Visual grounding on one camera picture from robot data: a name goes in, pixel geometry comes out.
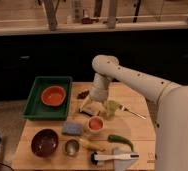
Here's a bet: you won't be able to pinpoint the green plastic tray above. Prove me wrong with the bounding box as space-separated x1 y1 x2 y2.
23 76 72 120

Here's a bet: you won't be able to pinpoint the dark red bowl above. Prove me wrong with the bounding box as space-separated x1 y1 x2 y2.
31 129 59 158

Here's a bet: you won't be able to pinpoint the grey cloth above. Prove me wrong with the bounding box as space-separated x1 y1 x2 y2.
111 147 132 171

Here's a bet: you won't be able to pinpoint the green lettuce leaf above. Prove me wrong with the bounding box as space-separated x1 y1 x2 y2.
106 100 120 118

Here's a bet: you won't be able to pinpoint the wooden board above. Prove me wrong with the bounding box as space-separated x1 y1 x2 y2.
12 83 155 171

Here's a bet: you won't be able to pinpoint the white black dish brush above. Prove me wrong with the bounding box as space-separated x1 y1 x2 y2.
91 152 139 165

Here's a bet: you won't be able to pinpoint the blue sponge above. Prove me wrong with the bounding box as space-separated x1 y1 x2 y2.
62 122 83 136

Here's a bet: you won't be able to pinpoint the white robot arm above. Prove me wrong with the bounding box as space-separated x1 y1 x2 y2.
84 55 188 171

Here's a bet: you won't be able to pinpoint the small metal cup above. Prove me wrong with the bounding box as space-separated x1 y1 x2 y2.
64 139 80 156

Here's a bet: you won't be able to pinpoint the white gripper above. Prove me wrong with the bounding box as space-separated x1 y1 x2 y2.
79 87 108 116

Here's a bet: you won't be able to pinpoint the silver fork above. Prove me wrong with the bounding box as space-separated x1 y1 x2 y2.
119 105 146 120

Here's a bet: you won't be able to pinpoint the red apple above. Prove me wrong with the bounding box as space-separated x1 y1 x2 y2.
89 118 103 130

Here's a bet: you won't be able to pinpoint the orange bowl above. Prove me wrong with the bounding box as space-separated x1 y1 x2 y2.
41 86 66 107

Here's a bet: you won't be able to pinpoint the green chili pepper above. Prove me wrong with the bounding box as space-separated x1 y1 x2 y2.
107 134 134 150

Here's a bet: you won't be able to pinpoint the dark red grapes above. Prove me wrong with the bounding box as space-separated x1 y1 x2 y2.
77 90 89 99

